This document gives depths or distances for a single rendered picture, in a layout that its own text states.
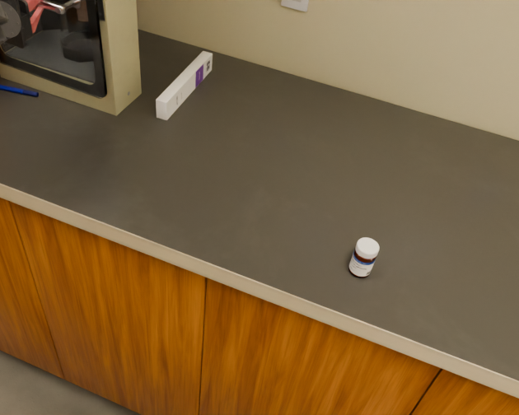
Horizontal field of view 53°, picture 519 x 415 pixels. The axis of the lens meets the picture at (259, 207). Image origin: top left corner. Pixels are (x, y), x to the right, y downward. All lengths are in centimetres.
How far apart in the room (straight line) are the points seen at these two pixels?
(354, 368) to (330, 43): 81
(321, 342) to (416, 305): 20
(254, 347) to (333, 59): 77
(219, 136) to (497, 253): 63
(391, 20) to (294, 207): 56
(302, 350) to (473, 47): 81
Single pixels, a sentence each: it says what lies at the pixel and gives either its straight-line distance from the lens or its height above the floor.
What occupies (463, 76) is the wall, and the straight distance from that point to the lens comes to 141.
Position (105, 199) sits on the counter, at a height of 94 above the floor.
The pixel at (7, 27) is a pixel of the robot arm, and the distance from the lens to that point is 96.
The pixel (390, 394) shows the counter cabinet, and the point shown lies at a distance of 110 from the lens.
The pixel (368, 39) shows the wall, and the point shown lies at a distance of 141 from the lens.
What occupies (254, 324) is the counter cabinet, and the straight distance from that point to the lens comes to 106.
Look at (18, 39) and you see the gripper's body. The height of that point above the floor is 116.
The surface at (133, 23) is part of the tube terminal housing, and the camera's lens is 123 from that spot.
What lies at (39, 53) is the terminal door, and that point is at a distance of 128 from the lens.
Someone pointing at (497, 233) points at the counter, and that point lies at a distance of 115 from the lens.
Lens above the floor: 165
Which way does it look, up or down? 44 degrees down
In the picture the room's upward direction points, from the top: 8 degrees clockwise
